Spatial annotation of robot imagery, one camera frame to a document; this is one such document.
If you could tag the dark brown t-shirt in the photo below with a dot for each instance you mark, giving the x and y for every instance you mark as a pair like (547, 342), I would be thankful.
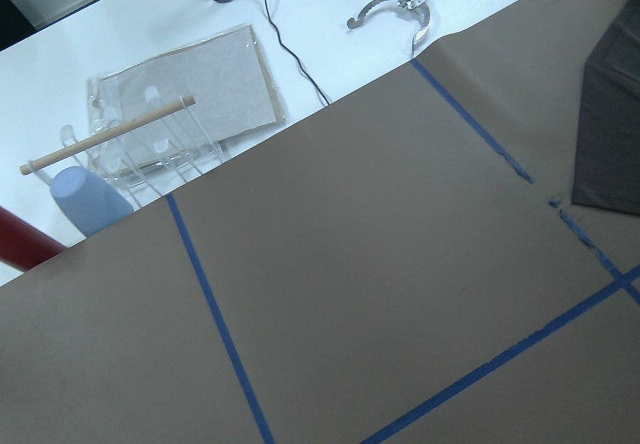
(606, 168)

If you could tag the light blue plastic cup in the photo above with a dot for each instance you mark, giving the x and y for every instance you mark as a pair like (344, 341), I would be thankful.
(88, 201)

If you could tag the wooden dowel rod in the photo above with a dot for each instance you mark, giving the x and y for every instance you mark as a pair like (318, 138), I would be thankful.
(101, 137)

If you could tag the clear acrylic wire stand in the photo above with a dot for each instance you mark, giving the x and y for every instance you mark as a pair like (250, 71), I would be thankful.
(149, 162)

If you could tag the dark red cylinder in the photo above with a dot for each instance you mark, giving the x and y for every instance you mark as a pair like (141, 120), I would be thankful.
(24, 247)

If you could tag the brown paper table cover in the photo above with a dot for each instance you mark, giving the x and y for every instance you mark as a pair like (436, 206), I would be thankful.
(403, 266)

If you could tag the cardboard sheet in plastic sleeve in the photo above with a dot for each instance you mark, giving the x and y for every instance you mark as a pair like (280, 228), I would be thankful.
(226, 73)

